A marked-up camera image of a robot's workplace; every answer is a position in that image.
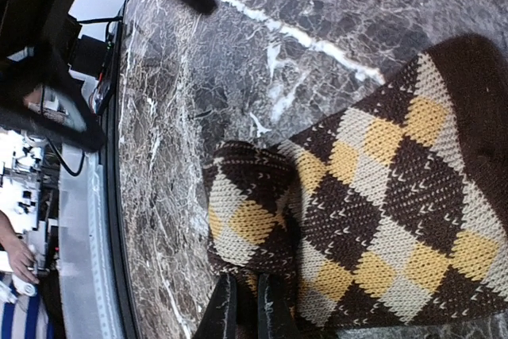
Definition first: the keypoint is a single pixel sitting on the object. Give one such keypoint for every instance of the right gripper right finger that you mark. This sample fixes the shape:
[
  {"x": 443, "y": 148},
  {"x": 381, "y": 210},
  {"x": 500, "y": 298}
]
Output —
[{"x": 274, "y": 317}]

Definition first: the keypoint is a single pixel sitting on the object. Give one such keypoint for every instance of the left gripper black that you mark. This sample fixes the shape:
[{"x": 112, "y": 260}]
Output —
[{"x": 38, "y": 94}]

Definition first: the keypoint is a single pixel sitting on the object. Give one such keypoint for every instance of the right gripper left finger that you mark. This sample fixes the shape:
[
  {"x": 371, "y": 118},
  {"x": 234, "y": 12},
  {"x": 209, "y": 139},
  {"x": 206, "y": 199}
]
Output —
[{"x": 220, "y": 318}]

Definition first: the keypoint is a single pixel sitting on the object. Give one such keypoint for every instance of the brown argyle sock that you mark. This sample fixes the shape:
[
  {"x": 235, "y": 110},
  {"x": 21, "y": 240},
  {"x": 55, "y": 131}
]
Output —
[{"x": 391, "y": 212}]

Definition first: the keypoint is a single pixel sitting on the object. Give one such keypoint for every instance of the person forearm in background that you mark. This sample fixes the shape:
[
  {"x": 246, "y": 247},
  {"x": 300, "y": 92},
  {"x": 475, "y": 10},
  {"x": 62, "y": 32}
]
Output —
[{"x": 6, "y": 232}]

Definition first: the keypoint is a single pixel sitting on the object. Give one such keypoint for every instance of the person hand in background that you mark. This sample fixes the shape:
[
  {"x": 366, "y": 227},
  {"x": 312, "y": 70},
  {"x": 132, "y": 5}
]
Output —
[{"x": 21, "y": 259}]

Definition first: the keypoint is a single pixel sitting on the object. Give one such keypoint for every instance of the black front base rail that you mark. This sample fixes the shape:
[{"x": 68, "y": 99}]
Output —
[{"x": 108, "y": 112}]

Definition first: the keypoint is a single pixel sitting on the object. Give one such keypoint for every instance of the white slotted cable duct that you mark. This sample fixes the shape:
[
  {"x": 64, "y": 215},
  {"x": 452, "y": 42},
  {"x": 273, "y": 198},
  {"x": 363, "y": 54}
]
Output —
[{"x": 101, "y": 261}]

